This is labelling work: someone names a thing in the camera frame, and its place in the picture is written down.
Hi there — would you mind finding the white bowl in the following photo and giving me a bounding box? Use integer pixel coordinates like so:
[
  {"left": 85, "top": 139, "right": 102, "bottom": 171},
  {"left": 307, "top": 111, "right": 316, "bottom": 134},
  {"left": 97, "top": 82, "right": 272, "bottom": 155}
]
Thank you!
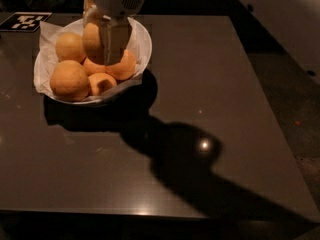
[{"left": 33, "top": 16, "right": 153, "bottom": 107}]

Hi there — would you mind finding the black white marker tag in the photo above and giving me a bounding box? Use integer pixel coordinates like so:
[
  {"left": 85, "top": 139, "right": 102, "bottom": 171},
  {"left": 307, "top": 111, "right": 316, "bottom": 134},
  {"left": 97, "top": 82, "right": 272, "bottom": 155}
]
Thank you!
[{"left": 0, "top": 12, "right": 52, "bottom": 33}]

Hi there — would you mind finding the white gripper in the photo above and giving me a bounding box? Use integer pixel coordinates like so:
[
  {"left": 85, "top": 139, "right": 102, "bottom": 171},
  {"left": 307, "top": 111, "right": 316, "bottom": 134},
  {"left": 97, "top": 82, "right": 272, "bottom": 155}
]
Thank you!
[{"left": 83, "top": 0, "right": 145, "bottom": 65}]

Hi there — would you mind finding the white paper liner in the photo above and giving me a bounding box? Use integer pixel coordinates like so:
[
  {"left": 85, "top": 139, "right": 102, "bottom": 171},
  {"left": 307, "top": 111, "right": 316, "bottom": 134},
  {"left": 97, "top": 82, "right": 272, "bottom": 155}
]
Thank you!
[{"left": 33, "top": 20, "right": 148, "bottom": 104}]

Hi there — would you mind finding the small front orange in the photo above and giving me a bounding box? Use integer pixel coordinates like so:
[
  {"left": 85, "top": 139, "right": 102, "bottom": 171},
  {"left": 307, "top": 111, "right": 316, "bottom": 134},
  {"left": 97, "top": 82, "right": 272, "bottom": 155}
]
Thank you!
[{"left": 89, "top": 73, "right": 117, "bottom": 96}]

